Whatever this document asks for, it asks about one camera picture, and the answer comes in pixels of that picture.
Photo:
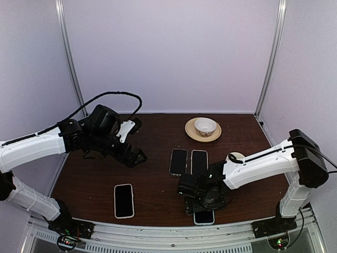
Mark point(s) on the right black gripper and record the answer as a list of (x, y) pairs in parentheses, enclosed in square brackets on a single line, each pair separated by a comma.
[(219, 204)]

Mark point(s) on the right aluminium frame post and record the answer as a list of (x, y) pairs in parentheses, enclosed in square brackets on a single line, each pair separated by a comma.
[(277, 37)]

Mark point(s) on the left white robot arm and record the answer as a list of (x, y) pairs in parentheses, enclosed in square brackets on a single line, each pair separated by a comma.
[(65, 137)]

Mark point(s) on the aluminium frame post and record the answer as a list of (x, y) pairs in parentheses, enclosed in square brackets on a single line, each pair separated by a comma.
[(67, 47), (277, 37)]

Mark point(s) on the light blue phone case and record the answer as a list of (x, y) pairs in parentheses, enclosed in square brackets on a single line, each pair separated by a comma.
[(203, 224)]

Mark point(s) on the white ceramic bowl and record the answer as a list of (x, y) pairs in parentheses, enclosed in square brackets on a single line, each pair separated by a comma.
[(205, 126)]

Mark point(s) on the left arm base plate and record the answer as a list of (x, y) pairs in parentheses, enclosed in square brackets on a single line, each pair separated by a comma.
[(75, 228)]

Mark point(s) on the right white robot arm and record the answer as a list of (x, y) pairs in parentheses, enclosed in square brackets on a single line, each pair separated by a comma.
[(298, 154)]

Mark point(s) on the beige ceramic saucer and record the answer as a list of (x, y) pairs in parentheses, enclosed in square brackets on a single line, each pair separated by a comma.
[(193, 133)]

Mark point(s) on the aluminium front rail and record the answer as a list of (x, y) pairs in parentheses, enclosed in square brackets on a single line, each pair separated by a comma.
[(233, 237)]

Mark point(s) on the left aluminium frame post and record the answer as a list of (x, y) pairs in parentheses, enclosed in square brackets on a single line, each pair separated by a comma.
[(67, 47)]

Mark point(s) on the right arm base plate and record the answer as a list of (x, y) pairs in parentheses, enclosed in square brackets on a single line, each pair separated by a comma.
[(273, 226)]

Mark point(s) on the white phone case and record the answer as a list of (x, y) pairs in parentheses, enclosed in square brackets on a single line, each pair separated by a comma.
[(191, 166)]

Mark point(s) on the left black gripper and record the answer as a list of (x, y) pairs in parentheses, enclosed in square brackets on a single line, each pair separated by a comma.
[(130, 162)]

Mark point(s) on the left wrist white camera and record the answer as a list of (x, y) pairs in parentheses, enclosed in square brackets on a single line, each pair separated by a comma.
[(128, 127)]

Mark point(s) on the pink phone case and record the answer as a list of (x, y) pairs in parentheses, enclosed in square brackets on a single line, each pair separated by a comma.
[(114, 205)]

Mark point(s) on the cream ceramic mug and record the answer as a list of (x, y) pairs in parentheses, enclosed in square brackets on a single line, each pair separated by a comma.
[(237, 156)]

